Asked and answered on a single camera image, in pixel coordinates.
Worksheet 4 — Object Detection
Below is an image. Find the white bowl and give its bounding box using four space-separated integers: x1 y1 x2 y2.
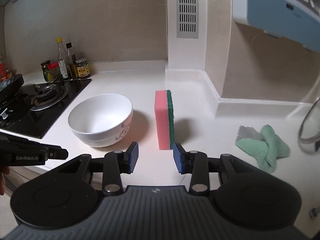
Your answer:
68 94 133 148

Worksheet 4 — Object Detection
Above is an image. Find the grey cloth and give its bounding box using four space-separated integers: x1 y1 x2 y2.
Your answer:
235 125 263 142

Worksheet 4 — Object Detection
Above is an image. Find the red lid jar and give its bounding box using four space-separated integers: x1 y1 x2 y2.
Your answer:
47 63 63 82

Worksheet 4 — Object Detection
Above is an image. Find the red label bottle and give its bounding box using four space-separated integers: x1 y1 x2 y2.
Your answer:
0 54 13 83

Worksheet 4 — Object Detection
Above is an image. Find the dark green jar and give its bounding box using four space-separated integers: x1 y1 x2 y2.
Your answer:
41 60 52 82

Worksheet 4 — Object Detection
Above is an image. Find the white and blue water heater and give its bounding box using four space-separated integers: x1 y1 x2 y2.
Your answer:
232 0 320 53

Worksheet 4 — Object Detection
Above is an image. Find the black glass gas stove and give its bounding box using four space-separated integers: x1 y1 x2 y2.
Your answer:
0 78 92 139

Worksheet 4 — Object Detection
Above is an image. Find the grey vent grille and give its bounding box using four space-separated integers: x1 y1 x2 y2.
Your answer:
176 0 201 39

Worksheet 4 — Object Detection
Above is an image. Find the person's left hand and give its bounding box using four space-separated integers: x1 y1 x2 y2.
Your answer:
0 166 10 196

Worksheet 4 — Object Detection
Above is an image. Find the patterned lid sauce jar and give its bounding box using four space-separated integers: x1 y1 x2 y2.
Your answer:
75 58 90 78

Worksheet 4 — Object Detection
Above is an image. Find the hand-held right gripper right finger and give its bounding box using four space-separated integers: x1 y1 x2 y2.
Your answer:
172 142 265 195

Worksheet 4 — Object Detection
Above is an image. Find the pink and green sponge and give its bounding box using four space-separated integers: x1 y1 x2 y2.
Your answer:
154 89 175 151

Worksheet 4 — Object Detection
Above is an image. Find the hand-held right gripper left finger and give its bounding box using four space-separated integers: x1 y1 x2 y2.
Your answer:
51 142 139 197

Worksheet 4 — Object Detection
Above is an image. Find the glass pot lid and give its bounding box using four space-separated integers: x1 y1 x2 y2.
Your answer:
297 100 320 153

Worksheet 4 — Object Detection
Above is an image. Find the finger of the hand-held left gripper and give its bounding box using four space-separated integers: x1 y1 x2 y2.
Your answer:
40 142 69 160

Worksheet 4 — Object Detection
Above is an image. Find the green cloth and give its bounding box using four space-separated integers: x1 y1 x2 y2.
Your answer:
236 124 291 173

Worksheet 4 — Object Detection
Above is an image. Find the black cap oil bottle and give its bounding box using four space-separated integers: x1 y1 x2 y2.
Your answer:
66 42 78 78

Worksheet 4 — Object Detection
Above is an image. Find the black pan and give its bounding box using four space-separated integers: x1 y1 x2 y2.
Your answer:
0 74 25 100

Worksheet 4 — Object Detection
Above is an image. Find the yellow cap clear bottle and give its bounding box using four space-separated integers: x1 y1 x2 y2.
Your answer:
56 38 72 81

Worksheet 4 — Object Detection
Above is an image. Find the metal stove burner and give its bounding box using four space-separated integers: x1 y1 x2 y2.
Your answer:
24 84 68 112

